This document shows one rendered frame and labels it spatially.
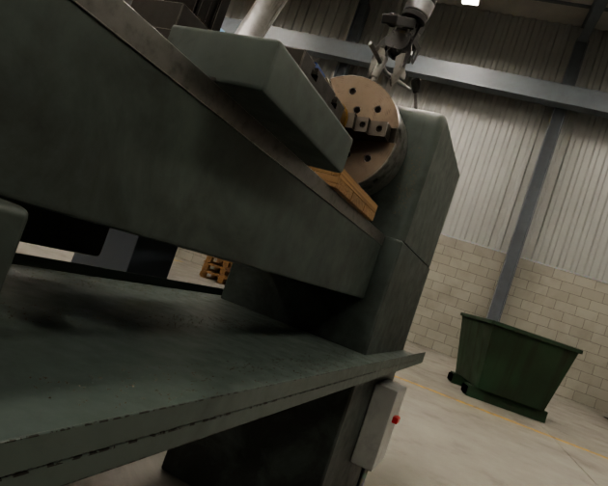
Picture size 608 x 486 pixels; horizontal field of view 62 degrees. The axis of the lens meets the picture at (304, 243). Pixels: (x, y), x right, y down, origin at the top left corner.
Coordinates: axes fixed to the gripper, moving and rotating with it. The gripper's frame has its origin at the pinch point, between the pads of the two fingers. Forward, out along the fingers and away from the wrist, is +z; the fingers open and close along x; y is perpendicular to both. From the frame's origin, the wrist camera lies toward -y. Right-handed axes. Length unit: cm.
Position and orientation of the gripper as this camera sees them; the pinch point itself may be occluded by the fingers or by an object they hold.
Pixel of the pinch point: (380, 77)
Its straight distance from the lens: 149.8
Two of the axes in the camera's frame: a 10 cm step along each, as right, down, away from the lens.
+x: -7.7, -4.0, 5.0
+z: -4.4, 9.0, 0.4
